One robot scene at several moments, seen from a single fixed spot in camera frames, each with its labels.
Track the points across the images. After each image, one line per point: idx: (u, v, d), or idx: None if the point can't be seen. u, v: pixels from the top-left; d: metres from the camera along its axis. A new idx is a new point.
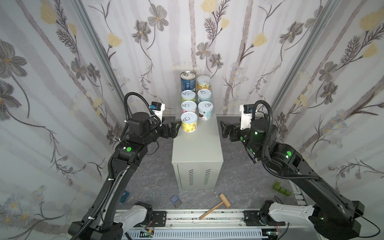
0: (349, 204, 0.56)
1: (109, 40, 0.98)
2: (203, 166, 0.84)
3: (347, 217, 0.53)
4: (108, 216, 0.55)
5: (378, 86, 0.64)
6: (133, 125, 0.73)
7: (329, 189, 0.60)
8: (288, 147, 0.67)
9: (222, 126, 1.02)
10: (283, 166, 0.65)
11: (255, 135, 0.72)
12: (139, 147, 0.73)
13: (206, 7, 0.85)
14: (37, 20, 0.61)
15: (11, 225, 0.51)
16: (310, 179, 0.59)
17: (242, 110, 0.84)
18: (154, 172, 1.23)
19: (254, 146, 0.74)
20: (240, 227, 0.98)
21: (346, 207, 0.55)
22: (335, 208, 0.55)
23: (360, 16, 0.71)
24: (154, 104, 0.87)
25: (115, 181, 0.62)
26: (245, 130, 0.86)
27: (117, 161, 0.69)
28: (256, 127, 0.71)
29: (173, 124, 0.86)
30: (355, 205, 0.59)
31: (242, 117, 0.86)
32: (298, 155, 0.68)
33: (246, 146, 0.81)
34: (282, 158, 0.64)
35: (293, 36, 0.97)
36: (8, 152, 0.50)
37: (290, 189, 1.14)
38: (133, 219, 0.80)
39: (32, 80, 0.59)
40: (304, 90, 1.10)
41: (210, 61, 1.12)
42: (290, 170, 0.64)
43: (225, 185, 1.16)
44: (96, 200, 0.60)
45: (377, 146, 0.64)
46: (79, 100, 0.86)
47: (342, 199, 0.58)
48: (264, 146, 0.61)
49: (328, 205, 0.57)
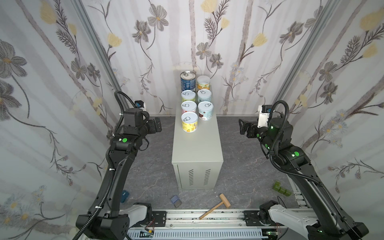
0: (347, 219, 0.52)
1: (109, 40, 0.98)
2: (202, 166, 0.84)
3: (338, 227, 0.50)
4: (114, 205, 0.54)
5: (378, 86, 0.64)
6: (130, 118, 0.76)
7: (330, 197, 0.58)
8: (299, 150, 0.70)
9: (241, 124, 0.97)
10: (286, 162, 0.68)
11: (271, 129, 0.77)
12: (134, 138, 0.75)
13: (206, 7, 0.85)
14: (37, 20, 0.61)
15: (11, 225, 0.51)
16: (310, 182, 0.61)
17: (260, 109, 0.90)
18: (154, 172, 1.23)
19: (266, 139, 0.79)
20: (240, 227, 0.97)
21: (341, 220, 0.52)
22: (328, 216, 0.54)
23: (360, 16, 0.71)
24: (139, 103, 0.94)
25: (116, 171, 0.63)
26: (262, 128, 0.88)
27: (114, 152, 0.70)
28: (273, 121, 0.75)
29: (158, 119, 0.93)
30: (354, 221, 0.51)
31: (260, 117, 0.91)
32: (307, 159, 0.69)
33: (260, 143, 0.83)
34: (288, 156, 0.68)
35: (293, 36, 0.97)
36: (8, 152, 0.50)
37: (290, 189, 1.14)
38: (135, 215, 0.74)
39: (33, 80, 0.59)
40: (304, 90, 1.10)
41: (210, 61, 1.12)
42: (291, 167, 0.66)
43: (224, 185, 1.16)
44: (99, 191, 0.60)
45: (377, 146, 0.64)
46: (80, 100, 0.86)
47: (341, 212, 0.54)
48: (276, 140, 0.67)
49: (323, 212, 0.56)
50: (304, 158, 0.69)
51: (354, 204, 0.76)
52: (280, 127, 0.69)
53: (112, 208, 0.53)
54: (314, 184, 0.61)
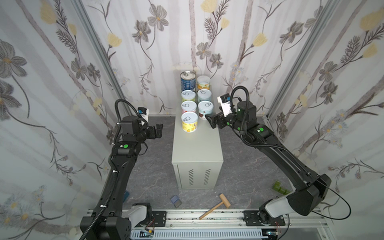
0: (311, 173, 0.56)
1: (109, 40, 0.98)
2: (203, 166, 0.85)
3: (304, 182, 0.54)
4: (117, 205, 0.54)
5: (378, 86, 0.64)
6: (128, 127, 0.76)
7: (293, 158, 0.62)
8: (265, 126, 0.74)
9: (209, 119, 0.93)
10: (255, 139, 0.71)
11: (238, 112, 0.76)
12: (134, 144, 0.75)
13: (206, 7, 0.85)
14: (37, 20, 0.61)
15: (11, 225, 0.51)
16: (275, 149, 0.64)
17: (220, 100, 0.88)
18: (154, 172, 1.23)
19: (237, 124, 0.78)
20: (240, 227, 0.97)
21: (306, 175, 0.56)
22: (295, 175, 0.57)
23: (360, 16, 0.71)
24: (140, 109, 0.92)
25: (119, 172, 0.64)
26: (228, 115, 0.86)
27: (116, 157, 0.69)
28: (239, 104, 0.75)
29: (158, 125, 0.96)
30: (317, 174, 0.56)
31: (223, 108, 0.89)
32: (271, 132, 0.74)
33: (233, 128, 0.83)
34: (255, 133, 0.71)
35: (293, 36, 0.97)
36: (8, 152, 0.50)
37: (290, 189, 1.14)
38: (135, 217, 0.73)
39: (33, 80, 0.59)
40: (304, 90, 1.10)
41: (210, 61, 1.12)
42: (258, 141, 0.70)
43: (225, 185, 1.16)
44: (102, 193, 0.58)
45: (377, 146, 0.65)
46: (80, 100, 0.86)
47: (305, 169, 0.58)
48: (243, 120, 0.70)
49: (292, 173, 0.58)
50: (269, 132, 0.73)
51: (354, 204, 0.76)
52: (245, 108, 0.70)
53: (116, 207, 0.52)
54: (279, 150, 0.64)
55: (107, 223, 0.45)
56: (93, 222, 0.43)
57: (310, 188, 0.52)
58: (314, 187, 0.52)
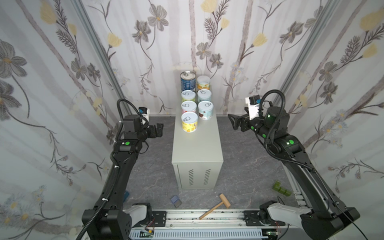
0: (339, 204, 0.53)
1: (109, 40, 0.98)
2: (203, 166, 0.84)
3: (329, 211, 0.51)
4: (118, 199, 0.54)
5: (378, 86, 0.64)
6: (130, 126, 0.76)
7: (322, 183, 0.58)
8: (295, 138, 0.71)
9: (233, 120, 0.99)
10: (281, 151, 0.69)
11: (267, 118, 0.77)
12: (136, 142, 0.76)
13: (206, 7, 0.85)
14: (37, 20, 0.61)
15: (11, 225, 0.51)
16: (303, 168, 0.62)
17: (248, 102, 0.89)
18: (154, 172, 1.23)
19: (263, 130, 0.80)
20: (240, 226, 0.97)
21: (333, 204, 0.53)
22: (320, 201, 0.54)
23: (360, 16, 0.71)
24: (141, 109, 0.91)
25: (121, 168, 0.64)
26: (254, 119, 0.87)
27: (118, 153, 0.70)
28: (270, 111, 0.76)
29: (159, 125, 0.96)
30: (345, 207, 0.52)
31: (250, 110, 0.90)
32: (302, 147, 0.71)
33: (258, 134, 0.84)
34: (283, 144, 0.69)
35: (293, 36, 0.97)
36: (8, 152, 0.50)
37: (290, 189, 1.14)
38: (135, 216, 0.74)
39: (33, 80, 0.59)
40: (304, 90, 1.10)
41: (210, 61, 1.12)
42: (286, 155, 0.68)
43: (224, 185, 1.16)
44: (104, 188, 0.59)
45: (377, 146, 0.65)
46: (80, 100, 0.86)
47: (333, 197, 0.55)
48: (271, 128, 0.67)
49: (315, 198, 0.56)
50: (299, 146, 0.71)
51: (354, 204, 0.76)
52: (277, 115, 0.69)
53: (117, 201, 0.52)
54: (307, 170, 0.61)
55: (109, 216, 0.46)
56: (95, 215, 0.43)
57: (334, 220, 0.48)
58: (339, 220, 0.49)
